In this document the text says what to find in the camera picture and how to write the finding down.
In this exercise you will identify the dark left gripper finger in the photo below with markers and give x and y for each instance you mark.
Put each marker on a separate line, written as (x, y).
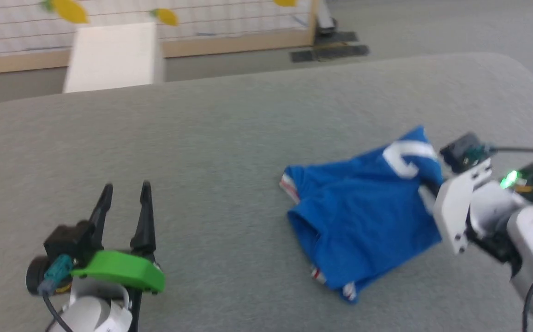
(102, 210)
(145, 221)

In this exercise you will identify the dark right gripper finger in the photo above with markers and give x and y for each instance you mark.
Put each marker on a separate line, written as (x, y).
(430, 189)

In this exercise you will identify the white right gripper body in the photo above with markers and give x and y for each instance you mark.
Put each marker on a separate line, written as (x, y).
(458, 207)

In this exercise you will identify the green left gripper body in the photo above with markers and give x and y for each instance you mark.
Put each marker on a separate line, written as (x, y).
(123, 272)

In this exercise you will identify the blue white red sports jersey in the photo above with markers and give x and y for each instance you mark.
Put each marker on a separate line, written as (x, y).
(363, 216)

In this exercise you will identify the grey fabric cushion surface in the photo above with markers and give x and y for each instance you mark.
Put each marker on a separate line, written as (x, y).
(224, 161)

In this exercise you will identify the white rectangular pillar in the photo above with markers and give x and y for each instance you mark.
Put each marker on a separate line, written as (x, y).
(114, 57)

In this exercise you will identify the small black floor tape patch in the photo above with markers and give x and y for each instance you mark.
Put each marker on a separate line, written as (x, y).
(303, 56)

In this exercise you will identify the wooden framed net fence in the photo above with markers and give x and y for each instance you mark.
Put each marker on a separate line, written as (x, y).
(229, 44)

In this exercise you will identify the grey metal floor stand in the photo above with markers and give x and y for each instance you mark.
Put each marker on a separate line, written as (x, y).
(327, 18)

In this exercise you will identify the large yellow leaf sticker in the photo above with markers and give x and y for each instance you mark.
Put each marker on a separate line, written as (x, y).
(70, 11)

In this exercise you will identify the small yellow leaf sticker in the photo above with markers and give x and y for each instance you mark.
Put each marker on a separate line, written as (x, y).
(168, 17)
(284, 2)

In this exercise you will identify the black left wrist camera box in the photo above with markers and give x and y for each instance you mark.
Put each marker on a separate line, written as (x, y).
(70, 242)

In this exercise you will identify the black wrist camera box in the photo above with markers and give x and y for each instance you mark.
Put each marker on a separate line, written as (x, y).
(70, 242)
(462, 152)

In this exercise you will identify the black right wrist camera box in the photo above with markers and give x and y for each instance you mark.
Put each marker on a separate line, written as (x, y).
(462, 152)

